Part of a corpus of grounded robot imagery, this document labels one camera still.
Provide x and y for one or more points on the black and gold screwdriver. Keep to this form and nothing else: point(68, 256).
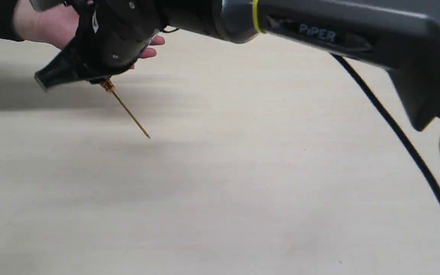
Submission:
point(110, 88)

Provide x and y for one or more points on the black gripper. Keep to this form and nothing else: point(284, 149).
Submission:
point(110, 38)

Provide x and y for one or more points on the open human hand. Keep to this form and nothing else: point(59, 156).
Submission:
point(56, 26)

